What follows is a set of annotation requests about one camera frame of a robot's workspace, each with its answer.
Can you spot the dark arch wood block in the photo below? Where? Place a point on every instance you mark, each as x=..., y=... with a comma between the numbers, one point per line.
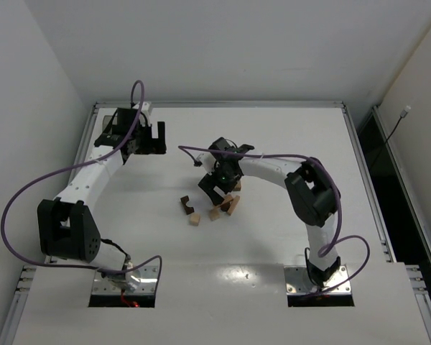
x=187, y=209

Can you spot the clear plastic bin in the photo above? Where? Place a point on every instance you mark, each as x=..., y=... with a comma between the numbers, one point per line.
x=107, y=122

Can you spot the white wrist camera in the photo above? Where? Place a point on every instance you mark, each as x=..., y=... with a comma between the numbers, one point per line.
x=207, y=161
x=145, y=108

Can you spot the metal base plate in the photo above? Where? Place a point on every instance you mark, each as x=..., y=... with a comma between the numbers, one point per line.
x=298, y=283
x=142, y=281

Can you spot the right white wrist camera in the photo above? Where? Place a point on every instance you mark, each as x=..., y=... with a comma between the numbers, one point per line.
x=207, y=161

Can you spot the small light wood cube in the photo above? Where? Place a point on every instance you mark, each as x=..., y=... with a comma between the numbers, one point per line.
x=194, y=219

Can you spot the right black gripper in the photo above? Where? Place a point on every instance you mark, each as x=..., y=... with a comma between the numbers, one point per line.
x=215, y=181

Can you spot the long light wood block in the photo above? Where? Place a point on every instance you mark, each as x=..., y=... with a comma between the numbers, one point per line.
x=233, y=205

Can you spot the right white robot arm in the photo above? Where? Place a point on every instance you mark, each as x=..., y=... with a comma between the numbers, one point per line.
x=314, y=200

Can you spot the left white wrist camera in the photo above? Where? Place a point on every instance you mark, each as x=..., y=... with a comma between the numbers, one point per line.
x=145, y=108

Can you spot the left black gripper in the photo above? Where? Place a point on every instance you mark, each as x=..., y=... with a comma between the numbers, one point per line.
x=142, y=139

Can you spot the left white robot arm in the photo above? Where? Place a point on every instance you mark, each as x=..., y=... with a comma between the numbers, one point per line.
x=66, y=224

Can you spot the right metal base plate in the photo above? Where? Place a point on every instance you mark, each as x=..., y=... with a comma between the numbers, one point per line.
x=298, y=283

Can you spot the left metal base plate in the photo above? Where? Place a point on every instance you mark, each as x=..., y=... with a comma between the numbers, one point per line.
x=142, y=281

